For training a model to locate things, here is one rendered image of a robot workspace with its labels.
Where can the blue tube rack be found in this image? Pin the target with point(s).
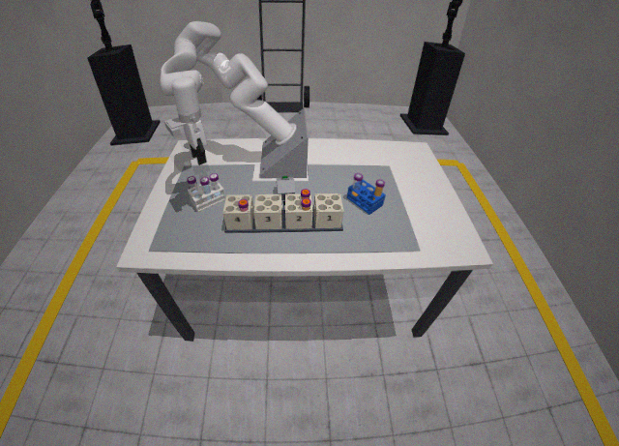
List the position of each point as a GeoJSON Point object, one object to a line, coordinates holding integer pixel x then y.
{"type": "Point", "coordinates": [367, 197]}

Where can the beige bucket adapter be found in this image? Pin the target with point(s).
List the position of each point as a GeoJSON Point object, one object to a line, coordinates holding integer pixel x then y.
{"type": "Point", "coordinates": [295, 216]}
{"type": "Point", "coordinates": [234, 218]}
{"type": "Point", "coordinates": [271, 217]}
{"type": "Point", "coordinates": [329, 210]}

